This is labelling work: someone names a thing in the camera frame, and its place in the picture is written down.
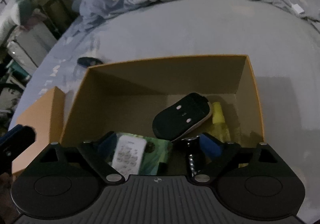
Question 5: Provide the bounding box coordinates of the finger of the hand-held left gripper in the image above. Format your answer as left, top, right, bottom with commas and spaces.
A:
0, 125, 22, 146
0, 126, 37, 173

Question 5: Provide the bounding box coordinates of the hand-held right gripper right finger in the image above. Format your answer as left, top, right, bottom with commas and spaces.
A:
190, 132, 282, 185

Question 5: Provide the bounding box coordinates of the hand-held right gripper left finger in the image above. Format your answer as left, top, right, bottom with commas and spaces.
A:
37, 131, 126, 185

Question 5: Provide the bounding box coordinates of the metal corkscrew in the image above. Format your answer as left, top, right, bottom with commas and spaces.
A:
180, 136, 205, 178

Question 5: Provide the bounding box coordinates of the white remote control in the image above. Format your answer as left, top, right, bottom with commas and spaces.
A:
111, 135, 147, 176

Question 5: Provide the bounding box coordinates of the orange cardboard box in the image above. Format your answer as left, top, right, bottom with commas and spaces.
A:
61, 55, 266, 177
11, 87, 67, 174

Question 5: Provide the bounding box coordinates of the yellow bottle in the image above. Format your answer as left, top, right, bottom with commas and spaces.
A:
210, 101, 232, 143

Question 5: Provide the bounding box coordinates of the black computer mouse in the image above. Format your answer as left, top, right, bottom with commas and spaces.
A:
152, 92, 213, 142

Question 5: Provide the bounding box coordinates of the green printed packet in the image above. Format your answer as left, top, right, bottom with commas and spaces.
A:
114, 132, 174, 177

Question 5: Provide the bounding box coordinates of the small dark oval object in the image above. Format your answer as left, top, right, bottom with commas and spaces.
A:
77, 57, 103, 67

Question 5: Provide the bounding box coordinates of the white storage cabinet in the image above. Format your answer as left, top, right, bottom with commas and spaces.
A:
5, 23, 58, 67

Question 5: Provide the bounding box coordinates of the grey plush toy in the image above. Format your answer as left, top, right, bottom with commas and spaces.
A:
10, 0, 42, 27

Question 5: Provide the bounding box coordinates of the olive fabric storage box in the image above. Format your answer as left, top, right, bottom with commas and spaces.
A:
37, 0, 78, 37

